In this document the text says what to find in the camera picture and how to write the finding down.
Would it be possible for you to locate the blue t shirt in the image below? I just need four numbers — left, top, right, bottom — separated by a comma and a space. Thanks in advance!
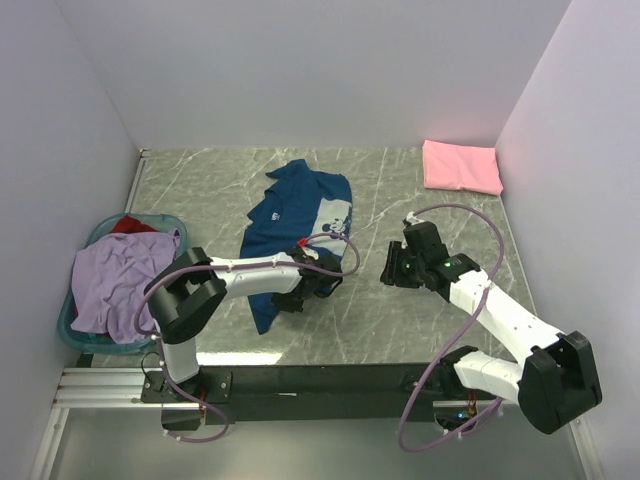
238, 158, 354, 335

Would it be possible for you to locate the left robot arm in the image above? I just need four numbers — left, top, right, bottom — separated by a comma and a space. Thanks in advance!
144, 246, 343, 402

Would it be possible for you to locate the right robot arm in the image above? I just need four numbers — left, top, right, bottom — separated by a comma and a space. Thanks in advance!
381, 218, 603, 434

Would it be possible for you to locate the folded pink t shirt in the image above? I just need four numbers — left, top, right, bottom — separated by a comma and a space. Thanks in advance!
422, 140, 503, 196

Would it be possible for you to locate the black base beam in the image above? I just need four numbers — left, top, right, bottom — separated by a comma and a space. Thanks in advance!
139, 362, 481, 431

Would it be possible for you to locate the red t shirt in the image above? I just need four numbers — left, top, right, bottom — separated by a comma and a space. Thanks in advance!
109, 215, 157, 234

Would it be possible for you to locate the lavender t shirt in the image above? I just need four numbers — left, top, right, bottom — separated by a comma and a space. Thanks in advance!
71, 229, 181, 344

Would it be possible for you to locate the teal laundry basket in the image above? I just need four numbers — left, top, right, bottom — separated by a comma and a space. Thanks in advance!
55, 213, 189, 357

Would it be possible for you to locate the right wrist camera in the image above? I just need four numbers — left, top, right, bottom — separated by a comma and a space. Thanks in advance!
403, 212, 442, 254

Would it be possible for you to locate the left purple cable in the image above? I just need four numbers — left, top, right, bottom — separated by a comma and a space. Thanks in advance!
132, 233, 361, 445

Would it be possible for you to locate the right aluminium rail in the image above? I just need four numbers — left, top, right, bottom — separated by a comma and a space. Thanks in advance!
436, 397, 606, 479

